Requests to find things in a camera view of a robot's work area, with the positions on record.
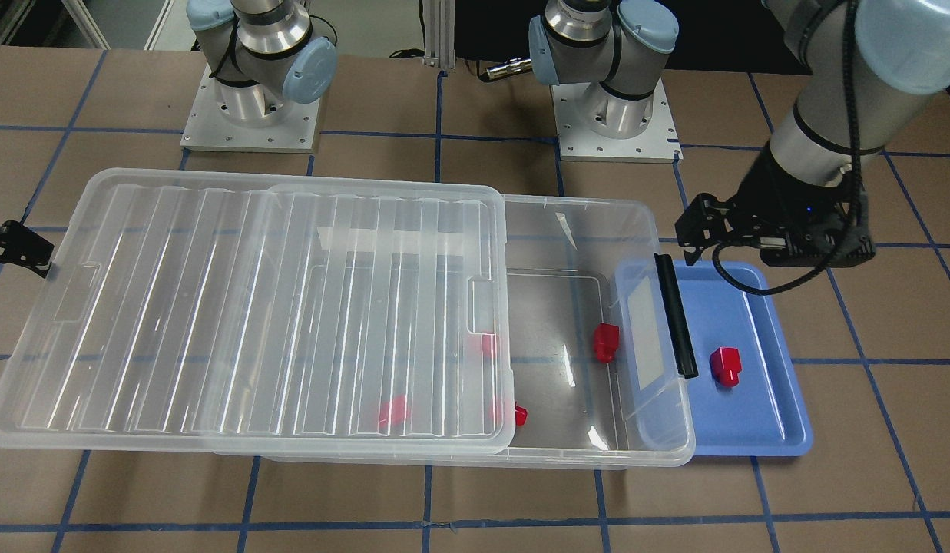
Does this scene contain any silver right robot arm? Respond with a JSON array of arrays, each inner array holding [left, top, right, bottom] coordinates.
[[186, 1, 338, 131]]

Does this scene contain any aluminium frame post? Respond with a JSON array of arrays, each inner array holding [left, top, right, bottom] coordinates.
[[419, 0, 457, 72]]

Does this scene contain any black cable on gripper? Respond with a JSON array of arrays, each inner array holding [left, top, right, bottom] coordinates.
[[711, 0, 867, 296]]

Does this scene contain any blue plastic tray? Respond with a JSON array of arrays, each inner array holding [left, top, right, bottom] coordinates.
[[617, 260, 813, 459]]

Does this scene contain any clear plastic storage box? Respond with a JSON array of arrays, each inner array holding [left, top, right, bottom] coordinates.
[[214, 194, 697, 469]]

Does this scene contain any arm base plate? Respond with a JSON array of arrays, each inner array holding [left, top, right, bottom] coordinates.
[[551, 81, 684, 164], [180, 66, 324, 154]]

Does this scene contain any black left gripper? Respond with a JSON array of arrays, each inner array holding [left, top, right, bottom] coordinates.
[[675, 147, 877, 267]]

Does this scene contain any black box latch handle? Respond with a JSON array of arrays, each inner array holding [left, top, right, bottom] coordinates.
[[654, 254, 699, 380]]

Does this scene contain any red block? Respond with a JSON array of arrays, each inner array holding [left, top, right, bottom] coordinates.
[[379, 393, 410, 432], [490, 400, 528, 428], [472, 333, 497, 359], [593, 323, 620, 364], [709, 346, 743, 389]]

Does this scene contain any clear plastic box lid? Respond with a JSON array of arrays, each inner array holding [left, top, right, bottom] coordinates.
[[0, 168, 516, 456]]

